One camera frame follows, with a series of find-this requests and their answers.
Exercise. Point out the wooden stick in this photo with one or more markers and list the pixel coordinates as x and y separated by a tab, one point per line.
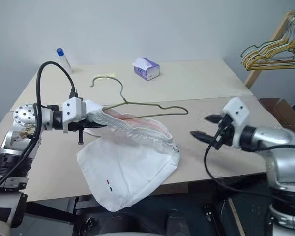
236	218

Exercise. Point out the white bottle with blue cap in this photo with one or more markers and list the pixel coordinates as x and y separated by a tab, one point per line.
66	62

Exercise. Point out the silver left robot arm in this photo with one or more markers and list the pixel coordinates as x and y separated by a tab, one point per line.
22	120

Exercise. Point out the purple tissue box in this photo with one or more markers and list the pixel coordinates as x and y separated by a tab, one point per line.
148	71

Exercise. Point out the dark brown furniture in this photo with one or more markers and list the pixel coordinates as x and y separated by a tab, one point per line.
273	105

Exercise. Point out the black table frame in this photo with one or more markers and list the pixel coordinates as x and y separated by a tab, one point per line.
51	212

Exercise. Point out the wooden hanger rack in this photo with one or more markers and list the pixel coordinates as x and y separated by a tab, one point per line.
254	76

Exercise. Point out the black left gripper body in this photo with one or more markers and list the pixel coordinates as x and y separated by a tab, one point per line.
76	126

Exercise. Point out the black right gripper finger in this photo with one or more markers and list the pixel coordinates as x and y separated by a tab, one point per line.
215	118
204	137

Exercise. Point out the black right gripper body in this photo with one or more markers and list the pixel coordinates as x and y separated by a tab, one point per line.
225	134

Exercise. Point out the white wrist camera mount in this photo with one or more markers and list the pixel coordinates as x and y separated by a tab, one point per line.
75	109
236	110

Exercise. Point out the white cloth garment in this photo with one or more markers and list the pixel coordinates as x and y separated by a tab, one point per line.
127	167

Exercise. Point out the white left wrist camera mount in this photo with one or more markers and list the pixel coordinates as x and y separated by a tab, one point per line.
75	109

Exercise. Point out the clothes hangers bundle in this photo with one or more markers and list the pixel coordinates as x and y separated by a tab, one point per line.
265	62

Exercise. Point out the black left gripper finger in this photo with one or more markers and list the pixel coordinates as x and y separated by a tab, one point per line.
96	125

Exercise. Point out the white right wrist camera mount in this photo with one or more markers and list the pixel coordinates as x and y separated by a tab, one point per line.
236	110

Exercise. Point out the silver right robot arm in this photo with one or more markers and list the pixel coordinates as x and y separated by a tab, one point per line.
277	140

